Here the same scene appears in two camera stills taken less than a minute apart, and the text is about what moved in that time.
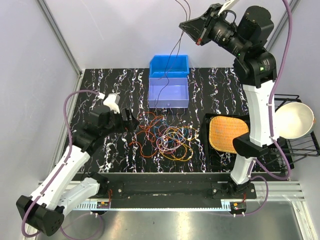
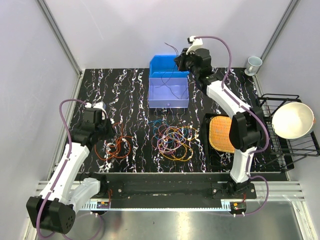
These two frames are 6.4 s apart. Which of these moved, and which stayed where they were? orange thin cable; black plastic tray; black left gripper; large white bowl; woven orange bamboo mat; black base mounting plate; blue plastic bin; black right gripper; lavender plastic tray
Moved: orange thin cable; black right gripper; black left gripper
Stayed: woven orange bamboo mat; large white bowl; black plastic tray; blue plastic bin; lavender plastic tray; black base mounting plate
